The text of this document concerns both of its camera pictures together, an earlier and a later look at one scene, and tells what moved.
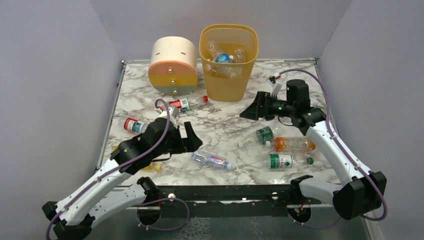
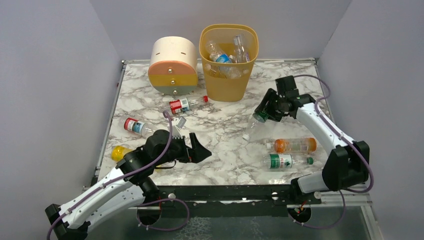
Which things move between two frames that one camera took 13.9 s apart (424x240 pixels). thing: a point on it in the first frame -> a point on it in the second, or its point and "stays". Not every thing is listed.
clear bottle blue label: (224, 58) stays
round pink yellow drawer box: (173, 69) stays
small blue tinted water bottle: (212, 159) -> (241, 55)
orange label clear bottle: (291, 144) stays
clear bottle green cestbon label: (285, 161) stays
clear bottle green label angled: (264, 135) -> (256, 124)
